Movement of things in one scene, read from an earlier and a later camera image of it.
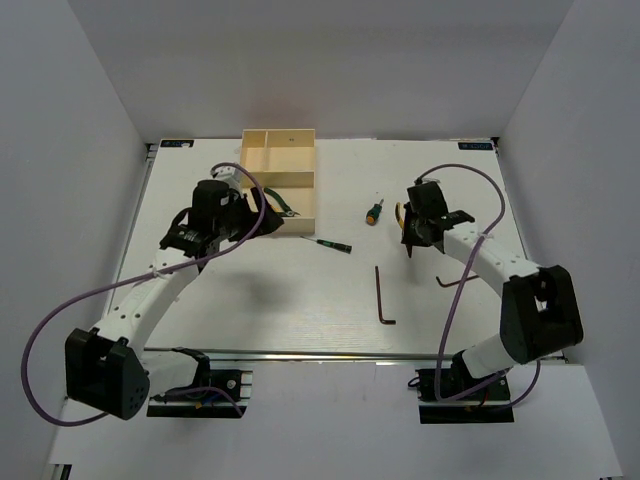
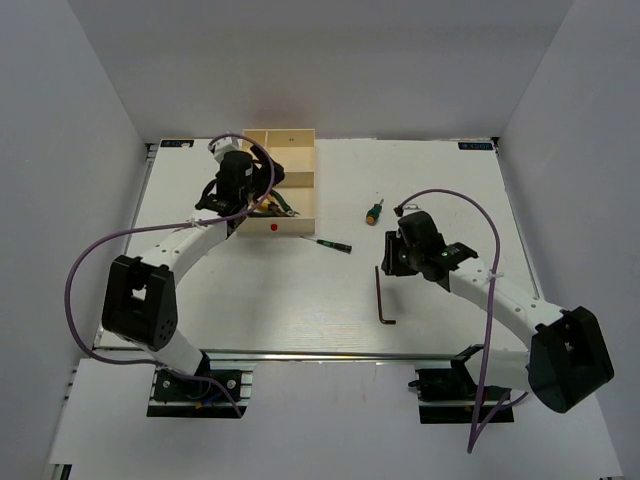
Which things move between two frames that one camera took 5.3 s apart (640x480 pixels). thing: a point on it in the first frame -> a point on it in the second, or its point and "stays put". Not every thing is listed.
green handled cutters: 286,212 stays put
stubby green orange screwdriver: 373,213 stays put
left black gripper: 242,203 -> 262,174
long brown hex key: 381,318 stays put
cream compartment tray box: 284,160 stays put
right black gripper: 408,238 -> 390,265
